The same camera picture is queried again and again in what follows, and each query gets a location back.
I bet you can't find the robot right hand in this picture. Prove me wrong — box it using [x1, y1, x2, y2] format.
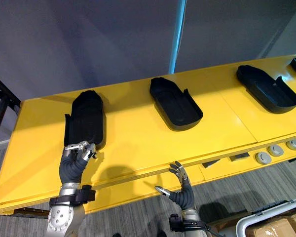
[154, 160, 197, 212]

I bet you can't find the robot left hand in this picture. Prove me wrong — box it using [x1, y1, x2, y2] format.
[59, 140, 98, 185]

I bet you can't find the yellow metal shelf unit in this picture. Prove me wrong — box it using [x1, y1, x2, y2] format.
[0, 52, 296, 216]

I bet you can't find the brown cardboard box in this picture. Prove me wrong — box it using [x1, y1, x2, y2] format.
[246, 211, 296, 237]

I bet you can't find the light blue vertical pole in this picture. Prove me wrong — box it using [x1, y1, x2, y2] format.
[169, 0, 188, 75]

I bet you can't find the white cart frame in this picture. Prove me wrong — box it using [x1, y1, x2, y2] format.
[235, 196, 296, 237]

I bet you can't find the black shelf frame upright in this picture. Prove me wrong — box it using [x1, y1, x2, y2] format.
[0, 70, 21, 154]

